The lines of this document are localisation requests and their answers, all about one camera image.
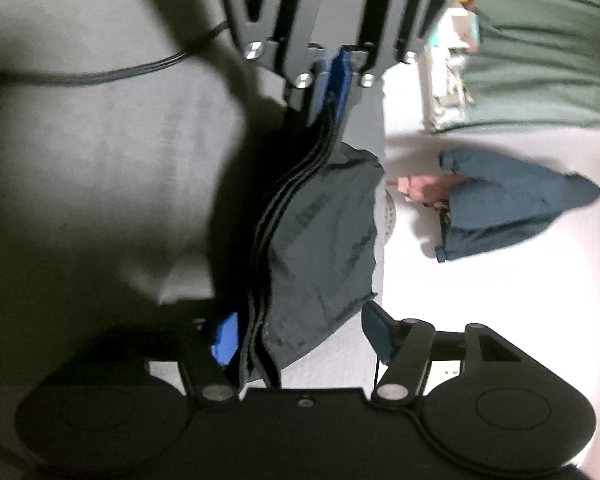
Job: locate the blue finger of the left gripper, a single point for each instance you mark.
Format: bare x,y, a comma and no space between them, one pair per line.
342,85
314,94

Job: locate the black garment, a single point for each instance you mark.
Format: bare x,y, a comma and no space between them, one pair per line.
292,240

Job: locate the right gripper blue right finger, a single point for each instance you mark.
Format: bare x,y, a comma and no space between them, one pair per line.
404,347

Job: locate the round woven stool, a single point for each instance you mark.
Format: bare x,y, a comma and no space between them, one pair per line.
390,216

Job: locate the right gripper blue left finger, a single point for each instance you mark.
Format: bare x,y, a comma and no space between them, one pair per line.
207,349

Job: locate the green curtain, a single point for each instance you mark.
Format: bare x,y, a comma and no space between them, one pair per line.
538,64

